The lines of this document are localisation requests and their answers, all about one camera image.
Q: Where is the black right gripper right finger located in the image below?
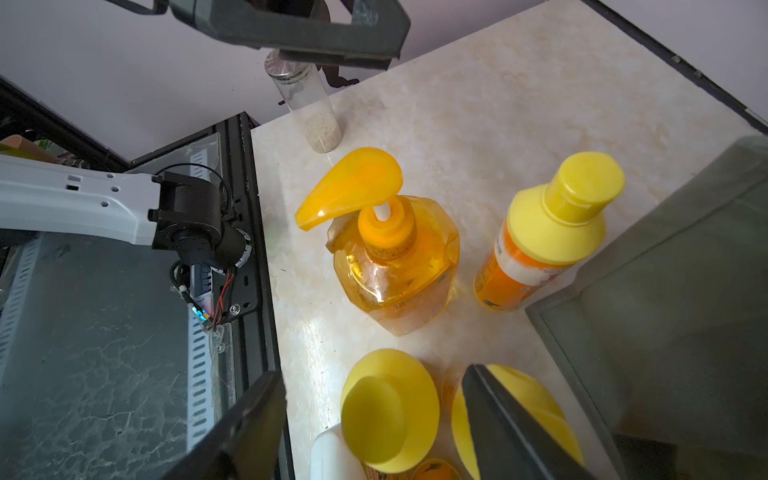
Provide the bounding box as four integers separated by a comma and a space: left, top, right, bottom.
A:
462, 364, 593, 479

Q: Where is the grey-green shopping bag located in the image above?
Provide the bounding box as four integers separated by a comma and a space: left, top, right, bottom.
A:
526, 135, 767, 479

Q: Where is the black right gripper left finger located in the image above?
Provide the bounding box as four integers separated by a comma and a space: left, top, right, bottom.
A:
164, 371, 287, 479

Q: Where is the orange pump soap bottle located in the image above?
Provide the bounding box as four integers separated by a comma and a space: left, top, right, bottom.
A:
295, 147, 460, 336

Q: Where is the orange bottle yellow cap rear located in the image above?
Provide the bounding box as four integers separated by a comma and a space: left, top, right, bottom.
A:
474, 152, 626, 311

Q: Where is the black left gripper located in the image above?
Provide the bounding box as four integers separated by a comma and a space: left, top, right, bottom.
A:
114, 0, 411, 70

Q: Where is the clear glass jar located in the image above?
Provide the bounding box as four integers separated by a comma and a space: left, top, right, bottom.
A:
264, 49, 343, 153

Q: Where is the orange bottle yellow cap front-left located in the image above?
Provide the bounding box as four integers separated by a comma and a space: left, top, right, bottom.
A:
340, 349, 440, 474

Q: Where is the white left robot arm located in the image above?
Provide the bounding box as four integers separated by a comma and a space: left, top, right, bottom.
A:
1, 1, 411, 273

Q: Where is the white bottle green cap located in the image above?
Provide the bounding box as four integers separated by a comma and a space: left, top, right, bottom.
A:
309, 424, 367, 480

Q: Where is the orange bottle yellow cap middle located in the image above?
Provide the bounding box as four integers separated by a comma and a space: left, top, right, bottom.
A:
444, 364, 585, 479

